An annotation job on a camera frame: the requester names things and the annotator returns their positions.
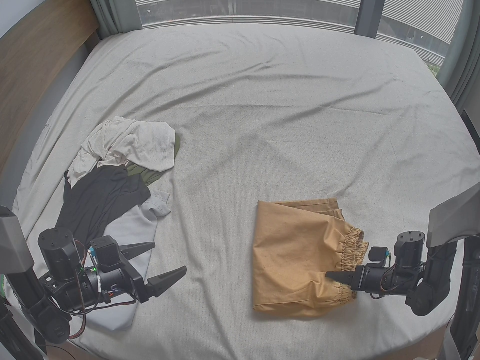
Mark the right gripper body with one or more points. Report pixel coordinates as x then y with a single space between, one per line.
369 278

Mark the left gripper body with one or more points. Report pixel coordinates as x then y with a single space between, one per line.
112 281

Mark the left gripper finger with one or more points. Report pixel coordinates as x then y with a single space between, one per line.
135 249
161 283

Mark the tan shorts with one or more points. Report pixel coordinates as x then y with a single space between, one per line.
292 257

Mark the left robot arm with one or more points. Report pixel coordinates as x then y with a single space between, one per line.
56 249

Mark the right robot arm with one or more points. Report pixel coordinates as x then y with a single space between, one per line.
431 287

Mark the bed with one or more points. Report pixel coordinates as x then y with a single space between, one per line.
262 107

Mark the pale blue garment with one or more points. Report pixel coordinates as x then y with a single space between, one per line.
135 227

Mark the black garment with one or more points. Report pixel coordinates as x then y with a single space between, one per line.
101 201

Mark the green garment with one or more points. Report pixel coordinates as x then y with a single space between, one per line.
150 176

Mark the white garment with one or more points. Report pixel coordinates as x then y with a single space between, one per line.
146 144

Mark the grey-green curtain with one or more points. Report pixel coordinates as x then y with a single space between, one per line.
112 6
463 51

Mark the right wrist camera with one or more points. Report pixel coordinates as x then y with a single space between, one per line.
378 255

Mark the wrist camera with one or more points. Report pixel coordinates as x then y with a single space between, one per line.
105 253
378 255

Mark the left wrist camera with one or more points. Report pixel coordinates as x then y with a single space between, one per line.
105 253

